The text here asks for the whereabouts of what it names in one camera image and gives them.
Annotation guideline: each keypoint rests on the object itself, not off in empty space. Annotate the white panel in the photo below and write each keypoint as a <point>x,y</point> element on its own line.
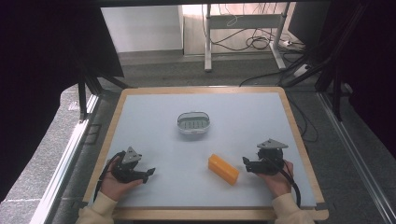
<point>141,28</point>

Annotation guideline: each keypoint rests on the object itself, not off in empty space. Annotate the person's left hand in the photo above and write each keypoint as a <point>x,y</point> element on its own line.
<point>112,186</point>

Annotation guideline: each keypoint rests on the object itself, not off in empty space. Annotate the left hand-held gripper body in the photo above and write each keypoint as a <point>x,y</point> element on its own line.
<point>130,156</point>

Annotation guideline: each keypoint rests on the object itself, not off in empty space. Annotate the dark curtain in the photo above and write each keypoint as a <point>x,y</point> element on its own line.
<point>370,71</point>
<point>46,77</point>

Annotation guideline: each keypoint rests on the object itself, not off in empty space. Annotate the orange soap bar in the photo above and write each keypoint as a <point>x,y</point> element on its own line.
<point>223,169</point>

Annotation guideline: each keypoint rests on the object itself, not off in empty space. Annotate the white power strip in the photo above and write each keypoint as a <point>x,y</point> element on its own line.
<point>301,70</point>

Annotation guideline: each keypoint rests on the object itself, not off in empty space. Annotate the black metal stand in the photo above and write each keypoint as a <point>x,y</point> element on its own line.
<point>83,99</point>
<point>330,62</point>

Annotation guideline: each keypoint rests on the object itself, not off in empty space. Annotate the grey oval soap dish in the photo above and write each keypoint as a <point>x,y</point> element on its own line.
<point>193,123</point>

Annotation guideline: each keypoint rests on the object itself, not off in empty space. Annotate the aluminium rail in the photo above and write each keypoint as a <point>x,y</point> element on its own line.
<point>358,155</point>
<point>67,165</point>

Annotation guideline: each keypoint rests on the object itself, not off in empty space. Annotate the person's right hand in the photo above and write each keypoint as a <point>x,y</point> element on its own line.
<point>278,183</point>

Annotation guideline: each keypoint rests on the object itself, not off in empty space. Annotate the white metal desk frame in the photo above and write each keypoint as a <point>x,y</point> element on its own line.
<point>244,21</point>

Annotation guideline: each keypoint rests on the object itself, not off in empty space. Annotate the black monitor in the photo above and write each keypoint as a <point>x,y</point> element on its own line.
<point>306,25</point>

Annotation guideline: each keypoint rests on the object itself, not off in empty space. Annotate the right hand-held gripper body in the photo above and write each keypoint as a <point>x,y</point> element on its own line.
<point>270,155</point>

